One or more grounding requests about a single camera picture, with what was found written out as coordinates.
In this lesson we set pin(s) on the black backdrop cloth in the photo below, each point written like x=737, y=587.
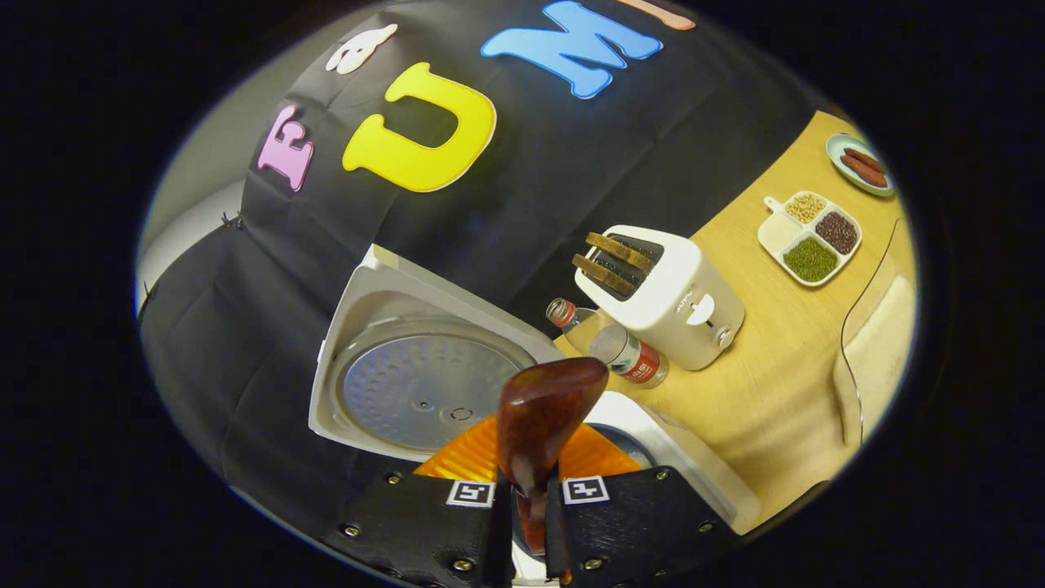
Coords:
x=531, y=180

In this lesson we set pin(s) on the brown toast slice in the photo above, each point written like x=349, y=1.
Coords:
x=620, y=251
x=604, y=275

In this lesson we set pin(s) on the white toaster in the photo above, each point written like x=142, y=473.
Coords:
x=678, y=294

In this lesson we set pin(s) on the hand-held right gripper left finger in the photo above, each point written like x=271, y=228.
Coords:
x=424, y=523

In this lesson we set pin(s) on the red-brown sausage piece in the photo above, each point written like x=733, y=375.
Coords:
x=861, y=171
x=867, y=159

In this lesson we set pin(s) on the pale green plate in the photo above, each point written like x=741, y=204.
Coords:
x=841, y=159

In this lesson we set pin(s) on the white rice cooker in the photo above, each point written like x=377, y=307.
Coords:
x=408, y=384

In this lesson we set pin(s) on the white divided bean tray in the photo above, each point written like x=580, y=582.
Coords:
x=808, y=237

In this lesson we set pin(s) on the clear plastic water bottle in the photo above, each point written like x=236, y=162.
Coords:
x=629, y=355

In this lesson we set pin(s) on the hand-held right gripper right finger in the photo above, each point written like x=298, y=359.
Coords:
x=637, y=523

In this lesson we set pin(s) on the brown wooden spoon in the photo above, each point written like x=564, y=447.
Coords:
x=543, y=408

